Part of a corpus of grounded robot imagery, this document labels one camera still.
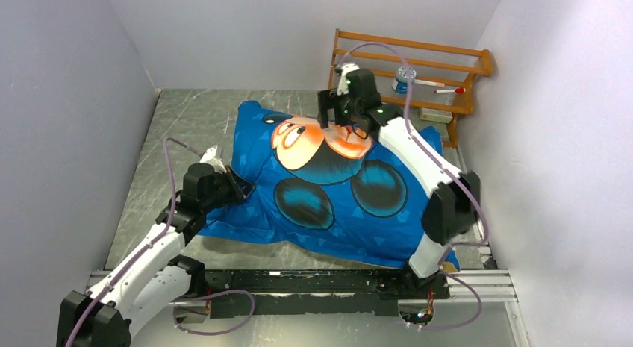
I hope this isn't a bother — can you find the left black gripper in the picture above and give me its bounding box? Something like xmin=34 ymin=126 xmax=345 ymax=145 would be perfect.
xmin=202 ymin=165 xmax=255 ymax=213

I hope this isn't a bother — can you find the blue orange cartoon pillowcase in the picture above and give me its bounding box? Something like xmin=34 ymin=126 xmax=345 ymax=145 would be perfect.
xmin=197 ymin=100 xmax=461 ymax=272

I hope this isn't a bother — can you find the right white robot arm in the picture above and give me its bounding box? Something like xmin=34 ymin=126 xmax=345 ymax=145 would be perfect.
xmin=317 ymin=63 xmax=484 ymax=298

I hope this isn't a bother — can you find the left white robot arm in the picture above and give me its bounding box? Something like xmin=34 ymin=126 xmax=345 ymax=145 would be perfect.
xmin=56 ymin=163 xmax=254 ymax=346

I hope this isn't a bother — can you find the blue white jar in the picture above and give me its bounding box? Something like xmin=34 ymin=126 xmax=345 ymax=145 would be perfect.
xmin=392 ymin=66 xmax=417 ymax=94

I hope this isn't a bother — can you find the white pen on shelf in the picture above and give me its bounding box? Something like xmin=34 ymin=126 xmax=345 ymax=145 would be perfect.
xmin=414 ymin=79 xmax=446 ymax=87

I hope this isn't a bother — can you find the white box under shelf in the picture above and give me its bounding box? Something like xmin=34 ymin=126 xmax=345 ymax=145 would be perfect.
xmin=420 ymin=108 xmax=453 ymax=124

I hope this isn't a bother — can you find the orange wooden shelf rack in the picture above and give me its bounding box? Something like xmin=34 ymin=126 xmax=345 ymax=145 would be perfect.
xmin=328 ymin=29 xmax=495 ymax=148

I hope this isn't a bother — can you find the white red marker pen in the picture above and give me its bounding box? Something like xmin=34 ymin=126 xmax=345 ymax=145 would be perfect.
xmin=434 ymin=87 xmax=467 ymax=94

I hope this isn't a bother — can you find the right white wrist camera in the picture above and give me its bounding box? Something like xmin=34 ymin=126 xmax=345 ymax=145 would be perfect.
xmin=334 ymin=63 xmax=360 ymax=96

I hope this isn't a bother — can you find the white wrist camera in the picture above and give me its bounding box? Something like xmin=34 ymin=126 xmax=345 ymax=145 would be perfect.
xmin=199 ymin=145 xmax=227 ymax=174
xmin=334 ymin=63 xmax=360 ymax=96

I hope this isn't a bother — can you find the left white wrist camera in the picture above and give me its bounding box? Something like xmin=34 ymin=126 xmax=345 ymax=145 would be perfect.
xmin=199 ymin=145 xmax=227 ymax=174

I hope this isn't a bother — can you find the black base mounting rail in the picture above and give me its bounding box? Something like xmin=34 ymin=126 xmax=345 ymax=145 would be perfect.
xmin=182 ymin=269 xmax=450 ymax=319

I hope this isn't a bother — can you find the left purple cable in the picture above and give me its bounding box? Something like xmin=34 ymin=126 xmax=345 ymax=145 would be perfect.
xmin=63 ymin=137 xmax=204 ymax=347

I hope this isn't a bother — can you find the aluminium frame rail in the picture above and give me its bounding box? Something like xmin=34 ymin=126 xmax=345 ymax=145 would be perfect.
xmin=86 ymin=266 xmax=518 ymax=304

